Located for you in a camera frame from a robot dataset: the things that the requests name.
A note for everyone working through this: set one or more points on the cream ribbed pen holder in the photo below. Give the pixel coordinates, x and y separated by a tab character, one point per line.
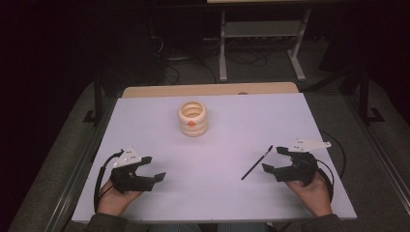
192	124

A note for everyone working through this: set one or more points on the black metal stand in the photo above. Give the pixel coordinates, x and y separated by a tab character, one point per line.
97	96
364	96

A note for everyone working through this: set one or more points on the black pen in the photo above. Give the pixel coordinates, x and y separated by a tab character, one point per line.
257	162

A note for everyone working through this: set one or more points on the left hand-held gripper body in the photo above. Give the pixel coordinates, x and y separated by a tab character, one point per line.
127	180

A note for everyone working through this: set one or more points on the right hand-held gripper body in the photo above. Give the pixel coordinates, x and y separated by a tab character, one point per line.
303	166

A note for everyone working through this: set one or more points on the person's left hand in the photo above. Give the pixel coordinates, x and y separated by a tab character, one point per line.
112	198

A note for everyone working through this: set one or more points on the person's right hand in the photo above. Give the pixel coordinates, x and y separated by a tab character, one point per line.
311	196

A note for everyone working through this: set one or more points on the metal frame rail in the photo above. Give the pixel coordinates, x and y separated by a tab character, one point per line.
383	164
77	174

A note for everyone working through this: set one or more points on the white metal desk frame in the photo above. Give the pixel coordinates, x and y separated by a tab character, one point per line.
222	64

